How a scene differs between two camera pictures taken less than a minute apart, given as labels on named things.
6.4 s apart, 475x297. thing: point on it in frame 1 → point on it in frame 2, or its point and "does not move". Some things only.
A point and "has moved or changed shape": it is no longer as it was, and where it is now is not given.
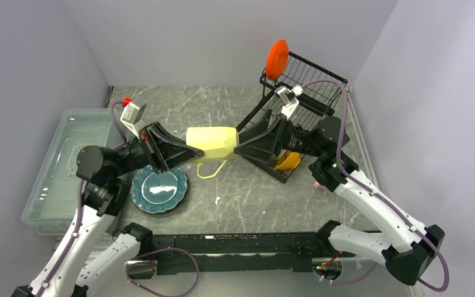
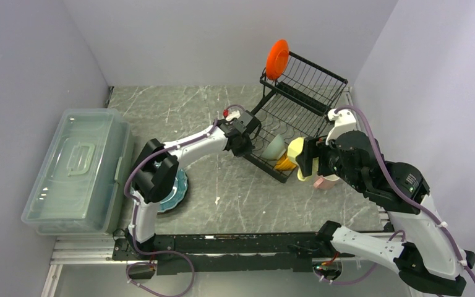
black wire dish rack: (304, 93) does not move
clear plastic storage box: (55, 198) does not move
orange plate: (277, 59) does not move
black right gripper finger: (264, 146) → (305, 158)
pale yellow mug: (218, 143) has moved or changed shape
